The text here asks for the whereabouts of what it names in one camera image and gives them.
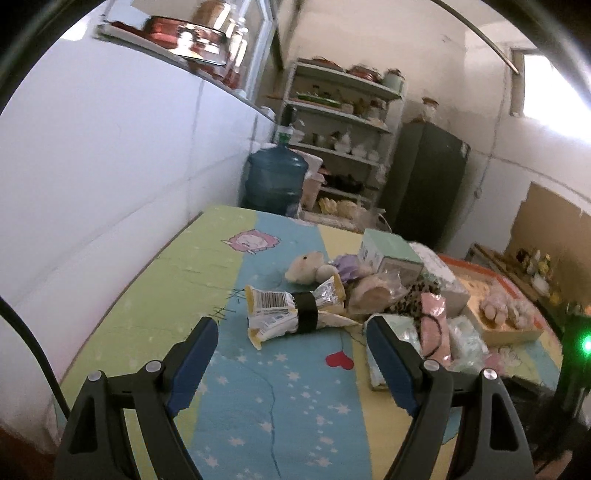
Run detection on purple plush toy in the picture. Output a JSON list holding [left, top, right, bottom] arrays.
[[330, 254, 370, 282]]

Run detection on black water pump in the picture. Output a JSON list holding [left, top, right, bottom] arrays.
[[276, 105, 298, 146]]

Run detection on white shelf rack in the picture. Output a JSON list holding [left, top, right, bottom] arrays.
[[277, 60, 407, 232]]

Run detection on blue water jug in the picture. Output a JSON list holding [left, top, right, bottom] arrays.
[[240, 143, 309, 217]]

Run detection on pink plush toys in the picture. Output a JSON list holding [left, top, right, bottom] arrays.
[[480, 284, 536, 329]]

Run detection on black cable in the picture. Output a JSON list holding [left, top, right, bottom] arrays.
[[0, 295, 70, 416]]

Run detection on taped snack packet bundle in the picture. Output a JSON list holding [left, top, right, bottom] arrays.
[[245, 272, 363, 349]]

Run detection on pink plastic bin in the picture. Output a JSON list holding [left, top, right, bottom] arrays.
[[302, 173, 326, 208]]

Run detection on wall shelf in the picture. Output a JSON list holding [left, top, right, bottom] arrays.
[[95, 18, 278, 123]]

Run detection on pink pouch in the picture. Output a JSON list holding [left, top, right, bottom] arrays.
[[418, 293, 453, 365]]

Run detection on white tissue pack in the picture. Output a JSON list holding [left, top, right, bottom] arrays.
[[445, 316, 490, 372]]

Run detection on kitchen counter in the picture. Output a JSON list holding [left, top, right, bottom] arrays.
[[466, 242, 591, 324]]

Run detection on cream plush toy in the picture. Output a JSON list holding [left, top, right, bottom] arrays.
[[284, 250, 338, 284]]

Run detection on leopard print cloth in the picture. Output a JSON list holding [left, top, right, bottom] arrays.
[[388, 281, 439, 319]]

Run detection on mint green box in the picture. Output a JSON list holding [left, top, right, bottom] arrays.
[[358, 228, 424, 284]]

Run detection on dark refrigerator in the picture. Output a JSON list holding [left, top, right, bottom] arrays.
[[379, 121, 471, 250]]

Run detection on clear plastic food bag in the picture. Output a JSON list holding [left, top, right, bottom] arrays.
[[318, 196, 370, 220]]

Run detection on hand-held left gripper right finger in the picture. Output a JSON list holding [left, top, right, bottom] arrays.
[[365, 314, 536, 480]]

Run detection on orange rim cardboard box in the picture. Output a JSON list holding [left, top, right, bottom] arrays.
[[436, 253, 546, 348]]

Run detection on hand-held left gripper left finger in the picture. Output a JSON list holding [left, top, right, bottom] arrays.
[[53, 316, 220, 480]]

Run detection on cardboard wall panel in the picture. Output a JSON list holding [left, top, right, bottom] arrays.
[[505, 181, 591, 296]]

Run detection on high window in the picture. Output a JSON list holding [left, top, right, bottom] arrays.
[[510, 48, 591, 121]]

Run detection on row of condiment bottles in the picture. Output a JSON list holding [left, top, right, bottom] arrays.
[[517, 249, 555, 296]]

